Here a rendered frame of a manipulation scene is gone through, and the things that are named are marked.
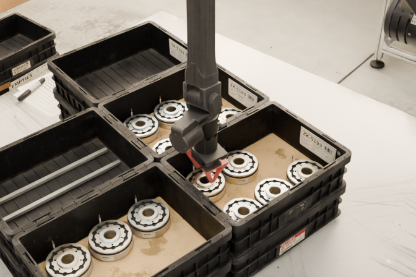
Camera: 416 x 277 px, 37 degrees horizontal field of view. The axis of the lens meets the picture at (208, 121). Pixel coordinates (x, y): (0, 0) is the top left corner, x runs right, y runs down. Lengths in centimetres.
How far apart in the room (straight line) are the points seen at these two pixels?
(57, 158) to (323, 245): 76
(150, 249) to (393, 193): 74
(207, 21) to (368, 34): 271
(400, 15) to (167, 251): 86
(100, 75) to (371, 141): 89
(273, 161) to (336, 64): 200
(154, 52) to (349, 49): 186
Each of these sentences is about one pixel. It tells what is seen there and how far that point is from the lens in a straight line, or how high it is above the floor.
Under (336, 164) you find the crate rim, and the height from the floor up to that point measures 93.
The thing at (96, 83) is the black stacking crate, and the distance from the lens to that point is 206.
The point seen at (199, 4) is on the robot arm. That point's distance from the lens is 134.
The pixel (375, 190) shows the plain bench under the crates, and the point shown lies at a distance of 188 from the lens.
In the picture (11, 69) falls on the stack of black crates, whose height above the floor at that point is 53.
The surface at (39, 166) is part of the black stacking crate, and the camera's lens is 178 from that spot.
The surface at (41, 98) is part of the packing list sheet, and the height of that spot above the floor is 70.
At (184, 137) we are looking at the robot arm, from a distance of 142.
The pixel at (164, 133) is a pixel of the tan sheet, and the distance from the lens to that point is 182.
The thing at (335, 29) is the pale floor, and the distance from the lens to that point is 402.
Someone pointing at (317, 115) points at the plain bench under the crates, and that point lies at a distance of 212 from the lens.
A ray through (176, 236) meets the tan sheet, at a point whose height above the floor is 83.
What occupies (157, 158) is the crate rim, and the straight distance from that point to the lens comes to 160.
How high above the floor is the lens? 198
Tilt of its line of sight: 38 degrees down
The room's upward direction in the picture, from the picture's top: 1 degrees counter-clockwise
